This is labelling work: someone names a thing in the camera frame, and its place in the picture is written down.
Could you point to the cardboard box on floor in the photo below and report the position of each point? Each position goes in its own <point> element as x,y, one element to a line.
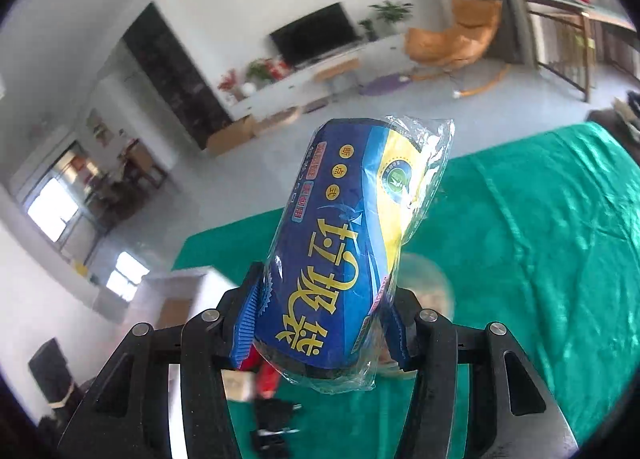
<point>232,136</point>

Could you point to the white storage box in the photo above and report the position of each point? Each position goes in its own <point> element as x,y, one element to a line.
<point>168,300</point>

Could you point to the black flat television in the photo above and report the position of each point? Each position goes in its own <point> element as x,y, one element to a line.
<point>314,35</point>

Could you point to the green potted plant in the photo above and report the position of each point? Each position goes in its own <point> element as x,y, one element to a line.
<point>389,14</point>

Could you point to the blue garbage bag roll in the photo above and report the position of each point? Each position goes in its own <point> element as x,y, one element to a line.
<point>361,193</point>

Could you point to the purple round floor mat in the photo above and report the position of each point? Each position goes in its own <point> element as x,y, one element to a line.
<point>385,85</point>

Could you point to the orange lounge chair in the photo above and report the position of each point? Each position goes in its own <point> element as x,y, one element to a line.
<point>447,52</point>

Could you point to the red flower vase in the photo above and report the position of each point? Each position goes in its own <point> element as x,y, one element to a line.
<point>230,86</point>

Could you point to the green tablecloth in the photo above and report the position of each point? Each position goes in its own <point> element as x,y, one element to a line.
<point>541,234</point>

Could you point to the wooden dining chair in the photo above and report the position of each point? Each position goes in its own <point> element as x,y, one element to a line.
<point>141,164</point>

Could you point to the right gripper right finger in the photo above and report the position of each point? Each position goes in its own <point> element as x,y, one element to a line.
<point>481,377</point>

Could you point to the black glass cabinet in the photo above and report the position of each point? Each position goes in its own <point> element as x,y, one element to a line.
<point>174,76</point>

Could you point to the small wooden bench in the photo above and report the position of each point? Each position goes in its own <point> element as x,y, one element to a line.
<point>328,75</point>

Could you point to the white tv cabinet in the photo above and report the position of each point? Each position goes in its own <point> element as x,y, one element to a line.
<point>376,59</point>

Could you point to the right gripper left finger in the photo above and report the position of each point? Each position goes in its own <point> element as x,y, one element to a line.
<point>125,412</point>

